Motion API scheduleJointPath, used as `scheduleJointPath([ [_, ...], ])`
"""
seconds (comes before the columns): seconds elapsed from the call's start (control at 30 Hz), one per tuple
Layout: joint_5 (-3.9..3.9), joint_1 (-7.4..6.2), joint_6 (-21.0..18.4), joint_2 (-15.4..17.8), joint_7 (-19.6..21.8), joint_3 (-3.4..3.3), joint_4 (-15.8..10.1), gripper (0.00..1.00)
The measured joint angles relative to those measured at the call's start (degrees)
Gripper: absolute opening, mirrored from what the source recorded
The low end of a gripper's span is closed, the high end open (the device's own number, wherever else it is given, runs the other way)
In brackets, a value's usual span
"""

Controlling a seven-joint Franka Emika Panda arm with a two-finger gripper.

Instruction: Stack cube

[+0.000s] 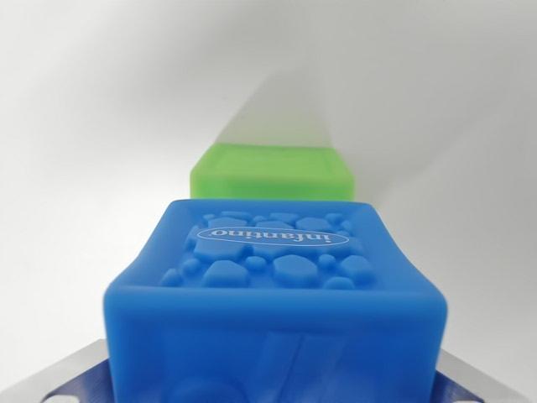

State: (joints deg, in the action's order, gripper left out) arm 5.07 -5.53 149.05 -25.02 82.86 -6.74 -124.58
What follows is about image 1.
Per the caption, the blue rubber infantino cube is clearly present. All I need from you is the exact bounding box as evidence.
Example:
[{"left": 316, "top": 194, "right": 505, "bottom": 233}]
[{"left": 102, "top": 197, "right": 448, "bottom": 403}]

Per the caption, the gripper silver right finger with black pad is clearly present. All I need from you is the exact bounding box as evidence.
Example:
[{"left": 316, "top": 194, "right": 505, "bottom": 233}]
[{"left": 435, "top": 348, "right": 525, "bottom": 403}]

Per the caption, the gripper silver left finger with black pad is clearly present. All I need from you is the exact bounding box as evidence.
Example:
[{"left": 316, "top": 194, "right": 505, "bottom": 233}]
[{"left": 0, "top": 338, "right": 112, "bottom": 403}]

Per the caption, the green rubber cube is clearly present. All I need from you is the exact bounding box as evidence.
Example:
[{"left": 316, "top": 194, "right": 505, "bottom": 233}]
[{"left": 189, "top": 141, "right": 357, "bottom": 203}]

